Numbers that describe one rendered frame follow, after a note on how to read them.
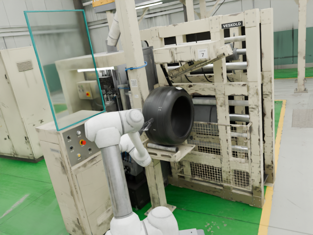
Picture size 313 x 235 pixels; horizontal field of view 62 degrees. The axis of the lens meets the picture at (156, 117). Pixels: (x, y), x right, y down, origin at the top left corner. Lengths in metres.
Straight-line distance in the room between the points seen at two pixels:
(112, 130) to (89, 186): 1.31
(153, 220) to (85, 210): 1.31
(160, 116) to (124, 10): 0.98
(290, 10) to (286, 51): 1.41
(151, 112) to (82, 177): 0.88
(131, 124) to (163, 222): 0.53
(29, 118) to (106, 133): 3.89
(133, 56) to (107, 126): 1.20
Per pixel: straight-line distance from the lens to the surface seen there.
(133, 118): 1.36
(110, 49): 3.05
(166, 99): 2.23
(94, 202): 2.71
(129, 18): 2.46
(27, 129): 5.18
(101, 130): 1.37
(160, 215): 1.45
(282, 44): 11.09
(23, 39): 12.51
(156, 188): 2.89
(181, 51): 2.45
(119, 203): 1.42
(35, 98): 5.27
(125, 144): 1.93
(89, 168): 2.56
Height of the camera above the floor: 1.91
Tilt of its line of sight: 17 degrees down
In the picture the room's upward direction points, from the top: 9 degrees counter-clockwise
